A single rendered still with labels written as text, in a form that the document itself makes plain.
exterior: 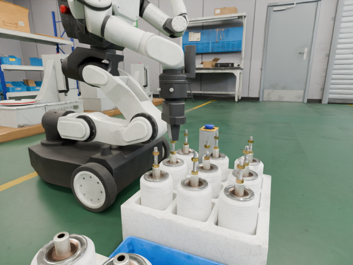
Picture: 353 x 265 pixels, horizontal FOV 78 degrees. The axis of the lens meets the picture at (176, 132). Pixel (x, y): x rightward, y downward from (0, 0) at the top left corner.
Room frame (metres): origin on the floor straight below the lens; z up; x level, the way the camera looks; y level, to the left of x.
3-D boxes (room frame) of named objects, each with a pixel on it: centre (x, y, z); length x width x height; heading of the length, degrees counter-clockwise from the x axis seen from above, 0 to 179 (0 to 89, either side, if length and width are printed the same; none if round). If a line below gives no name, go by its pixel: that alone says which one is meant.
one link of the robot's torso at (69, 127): (1.15, 0.49, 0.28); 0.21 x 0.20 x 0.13; 68
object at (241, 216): (0.49, -0.16, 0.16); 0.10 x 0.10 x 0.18
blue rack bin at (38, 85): (5.04, 3.33, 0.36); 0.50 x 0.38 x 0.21; 69
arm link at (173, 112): (0.69, 0.01, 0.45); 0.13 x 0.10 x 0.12; 20
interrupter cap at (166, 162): (0.69, 0.01, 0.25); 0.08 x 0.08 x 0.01
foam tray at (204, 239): (0.65, -0.10, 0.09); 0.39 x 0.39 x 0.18; 66
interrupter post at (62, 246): (0.30, 0.19, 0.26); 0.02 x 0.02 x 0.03
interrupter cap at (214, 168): (0.65, -0.10, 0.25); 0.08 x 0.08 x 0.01
